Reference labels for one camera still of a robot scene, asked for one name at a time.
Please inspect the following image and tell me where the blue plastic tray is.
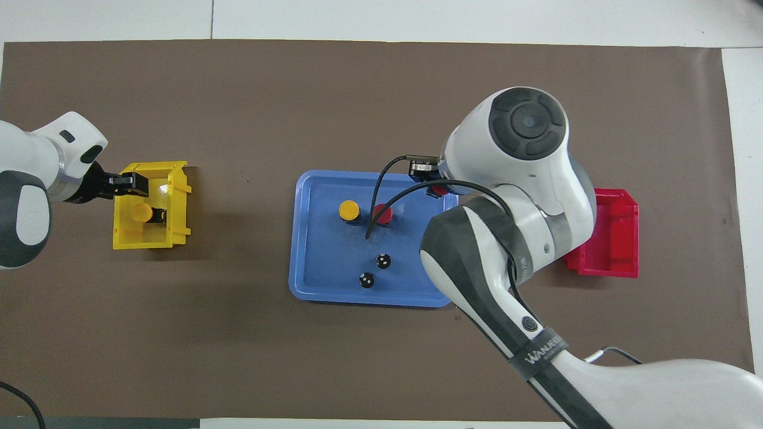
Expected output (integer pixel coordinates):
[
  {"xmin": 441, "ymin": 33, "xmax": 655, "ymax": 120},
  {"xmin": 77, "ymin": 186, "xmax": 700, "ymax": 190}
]
[{"xmin": 289, "ymin": 170, "xmax": 460, "ymax": 308}]

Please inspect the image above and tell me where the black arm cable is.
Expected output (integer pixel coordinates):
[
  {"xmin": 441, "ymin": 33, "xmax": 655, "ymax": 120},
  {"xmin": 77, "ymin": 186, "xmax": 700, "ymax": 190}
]
[
  {"xmin": 365, "ymin": 154, "xmax": 540, "ymax": 334},
  {"xmin": 0, "ymin": 381, "xmax": 46, "ymax": 429}
]

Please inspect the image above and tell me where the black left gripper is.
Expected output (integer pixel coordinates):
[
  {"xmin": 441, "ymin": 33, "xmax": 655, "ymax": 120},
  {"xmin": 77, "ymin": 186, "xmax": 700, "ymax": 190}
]
[{"xmin": 64, "ymin": 160, "xmax": 150, "ymax": 205}]

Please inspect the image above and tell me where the yellow plastic bin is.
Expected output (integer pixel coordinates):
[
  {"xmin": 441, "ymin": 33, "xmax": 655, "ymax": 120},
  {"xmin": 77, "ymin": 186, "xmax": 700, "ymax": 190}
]
[{"xmin": 113, "ymin": 161, "xmax": 193, "ymax": 250}]

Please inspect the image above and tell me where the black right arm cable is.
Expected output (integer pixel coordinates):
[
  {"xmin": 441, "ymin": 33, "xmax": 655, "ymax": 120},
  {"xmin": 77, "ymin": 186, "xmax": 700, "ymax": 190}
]
[{"xmin": 365, "ymin": 154, "xmax": 540, "ymax": 334}]

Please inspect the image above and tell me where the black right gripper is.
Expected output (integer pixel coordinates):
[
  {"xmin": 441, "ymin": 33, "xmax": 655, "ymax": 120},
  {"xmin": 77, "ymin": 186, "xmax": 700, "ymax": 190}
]
[{"xmin": 408, "ymin": 156, "xmax": 445, "ymax": 183}]

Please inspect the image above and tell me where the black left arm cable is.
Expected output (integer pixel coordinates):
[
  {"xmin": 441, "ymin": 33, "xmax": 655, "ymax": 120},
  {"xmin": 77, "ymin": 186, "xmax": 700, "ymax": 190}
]
[{"xmin": 0, "ymin": 381, "xmax": 46, "ymax": 429}]

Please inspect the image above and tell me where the black velcro cable strap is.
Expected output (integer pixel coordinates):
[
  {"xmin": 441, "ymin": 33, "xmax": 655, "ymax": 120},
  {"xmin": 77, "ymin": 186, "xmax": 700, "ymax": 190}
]
[{"xmin": 508, "ymin": 327, "xmax": 568, "ymax": 382}]

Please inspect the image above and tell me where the brown table mat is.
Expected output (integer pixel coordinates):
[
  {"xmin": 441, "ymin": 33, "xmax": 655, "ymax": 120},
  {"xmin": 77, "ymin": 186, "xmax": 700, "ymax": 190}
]
[{"xmin": 0, "ymin": 39, "xmax": 758, "ymax": 424}]

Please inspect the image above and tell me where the black cable with silver plug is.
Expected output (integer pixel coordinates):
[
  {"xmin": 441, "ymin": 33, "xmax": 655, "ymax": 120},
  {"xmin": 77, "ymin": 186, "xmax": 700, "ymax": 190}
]
[{"xmin": 584, "ymin": 346, "xmax": 644, "ymax": 365}]

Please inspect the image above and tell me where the red plastic bin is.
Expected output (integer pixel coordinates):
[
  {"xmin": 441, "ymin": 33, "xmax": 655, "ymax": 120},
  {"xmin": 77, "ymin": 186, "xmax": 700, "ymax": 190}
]
[{"xmin": 565, "ymin": 188, "xmax": 640, "ymax": 279}]

